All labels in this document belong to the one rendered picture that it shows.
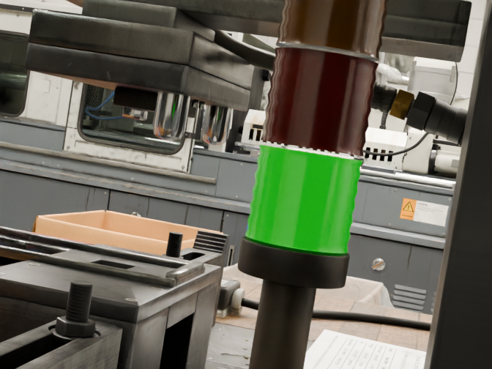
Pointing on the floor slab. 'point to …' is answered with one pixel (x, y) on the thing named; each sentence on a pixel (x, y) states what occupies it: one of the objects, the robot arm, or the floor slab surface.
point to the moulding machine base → (228, 206)
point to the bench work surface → (398, 333)
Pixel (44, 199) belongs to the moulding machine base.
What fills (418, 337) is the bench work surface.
